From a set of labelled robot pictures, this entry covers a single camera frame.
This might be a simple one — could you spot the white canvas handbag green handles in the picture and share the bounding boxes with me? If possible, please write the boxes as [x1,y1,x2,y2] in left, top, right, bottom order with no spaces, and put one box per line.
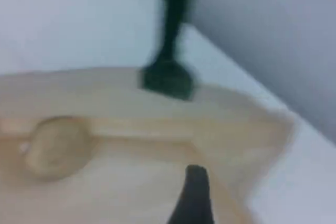
[0,0,296,224]

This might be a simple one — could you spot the beige egg yolk pastry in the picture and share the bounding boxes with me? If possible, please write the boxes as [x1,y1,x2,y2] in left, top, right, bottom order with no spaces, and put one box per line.
[19,115,92,183]

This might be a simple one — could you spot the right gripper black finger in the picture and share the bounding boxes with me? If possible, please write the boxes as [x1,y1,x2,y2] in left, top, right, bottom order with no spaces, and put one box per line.
[166,165,215,224]

